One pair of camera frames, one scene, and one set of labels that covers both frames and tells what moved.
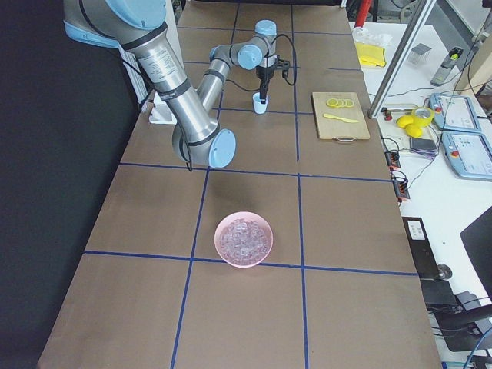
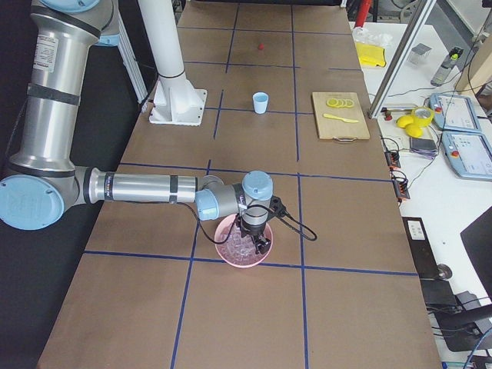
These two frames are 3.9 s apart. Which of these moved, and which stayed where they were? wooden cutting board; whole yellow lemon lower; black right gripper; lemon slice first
Moved: black right gripper
Stayed: wooden cutting board; lemon slice first; whole yellow lemon lower
